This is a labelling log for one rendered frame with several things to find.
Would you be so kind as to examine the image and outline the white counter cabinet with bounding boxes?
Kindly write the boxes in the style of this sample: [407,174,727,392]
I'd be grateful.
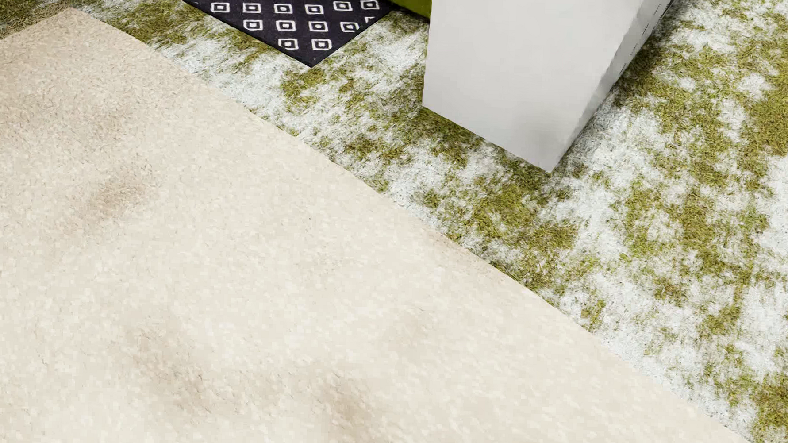
[419,0,674,178]

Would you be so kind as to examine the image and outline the black mat with white squares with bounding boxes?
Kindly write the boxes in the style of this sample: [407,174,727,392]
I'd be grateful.
[147,0,399,72]

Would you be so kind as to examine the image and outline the beige shaggy rug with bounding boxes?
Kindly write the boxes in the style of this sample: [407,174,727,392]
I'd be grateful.
[0,4,788,443]

